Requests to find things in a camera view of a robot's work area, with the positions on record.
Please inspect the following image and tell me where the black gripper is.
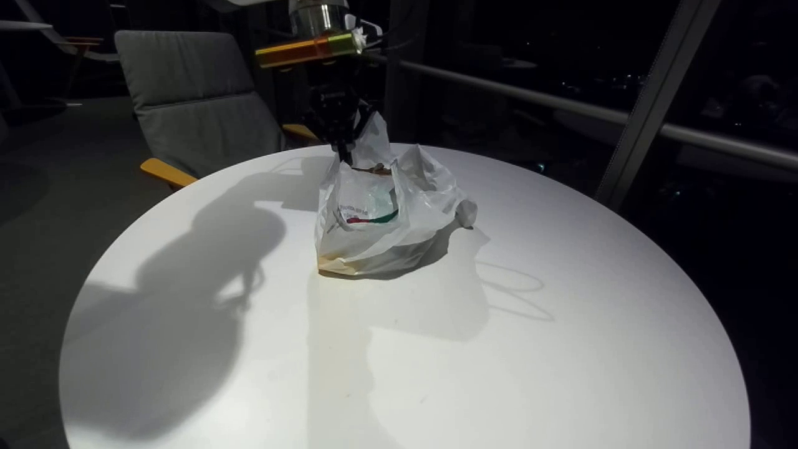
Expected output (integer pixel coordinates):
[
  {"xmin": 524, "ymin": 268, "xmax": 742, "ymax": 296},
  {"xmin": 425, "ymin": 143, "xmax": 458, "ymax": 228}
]
[{"xmin": 308, "ymin": 64, "xmax": 380, "ymax": 167}]

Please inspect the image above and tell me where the white plastic bag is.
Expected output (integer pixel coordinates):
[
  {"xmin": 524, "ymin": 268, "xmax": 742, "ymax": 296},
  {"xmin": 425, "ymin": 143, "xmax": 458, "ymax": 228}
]
[{"xmin": 313, "ymin": 109, "xmax": 482, "ymax": 281}]

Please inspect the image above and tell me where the grey chair with wooden armrests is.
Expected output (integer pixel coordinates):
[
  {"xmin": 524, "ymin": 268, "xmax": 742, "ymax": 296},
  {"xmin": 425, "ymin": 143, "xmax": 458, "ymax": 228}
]
[{"xmin": 112, "ymin": 27, "xmax": 323, "ymax": 191}]

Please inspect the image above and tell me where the dark background chair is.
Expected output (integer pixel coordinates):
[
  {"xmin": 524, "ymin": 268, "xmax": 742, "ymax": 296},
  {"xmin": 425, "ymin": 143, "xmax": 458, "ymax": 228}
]
[{"xmin": 0, "ymin": 0, "xmax": 123, "ymax": 69}]

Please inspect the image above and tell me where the metal window railing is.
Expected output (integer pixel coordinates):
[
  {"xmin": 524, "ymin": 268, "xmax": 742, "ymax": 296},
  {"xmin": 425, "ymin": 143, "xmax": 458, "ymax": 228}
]
[{"xmin": 373, "ymin": 48, "xmax": 798, "ymax": 173}]

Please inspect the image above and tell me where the yellow-green wrist camera box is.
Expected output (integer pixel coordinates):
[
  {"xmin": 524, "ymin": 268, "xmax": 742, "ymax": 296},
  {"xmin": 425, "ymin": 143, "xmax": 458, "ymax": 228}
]
[{"xmin": 252, "ymin": 27, "xmax": 369, "ymax": 73}]

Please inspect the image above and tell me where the metal window post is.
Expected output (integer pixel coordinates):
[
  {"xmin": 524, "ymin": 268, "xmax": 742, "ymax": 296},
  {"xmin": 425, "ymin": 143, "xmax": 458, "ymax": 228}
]
[{"xmin": 595, "ymin": 0, "xmax": 724, "ymax": 209}]

